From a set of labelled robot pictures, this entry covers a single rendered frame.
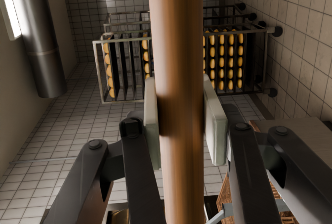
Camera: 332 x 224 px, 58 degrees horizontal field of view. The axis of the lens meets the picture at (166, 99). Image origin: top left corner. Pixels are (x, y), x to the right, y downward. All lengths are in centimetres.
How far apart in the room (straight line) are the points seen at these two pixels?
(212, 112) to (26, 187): 264
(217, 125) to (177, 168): 6
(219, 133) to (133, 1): 503
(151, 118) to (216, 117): 3
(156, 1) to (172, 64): 3
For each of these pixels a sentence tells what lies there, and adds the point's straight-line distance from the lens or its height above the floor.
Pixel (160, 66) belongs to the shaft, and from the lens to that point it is 17.
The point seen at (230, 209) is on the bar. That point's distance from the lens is 145.
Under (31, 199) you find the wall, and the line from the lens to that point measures 265.
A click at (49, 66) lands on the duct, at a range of 337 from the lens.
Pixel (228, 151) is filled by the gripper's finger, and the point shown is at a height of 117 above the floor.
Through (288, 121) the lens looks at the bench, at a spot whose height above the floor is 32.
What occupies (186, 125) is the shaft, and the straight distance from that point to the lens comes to 18.
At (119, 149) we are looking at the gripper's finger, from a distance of 15.
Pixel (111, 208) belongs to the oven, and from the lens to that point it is 235.
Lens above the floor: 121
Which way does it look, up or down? 1 degrees down
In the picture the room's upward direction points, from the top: 94 degrees counter-clockwise
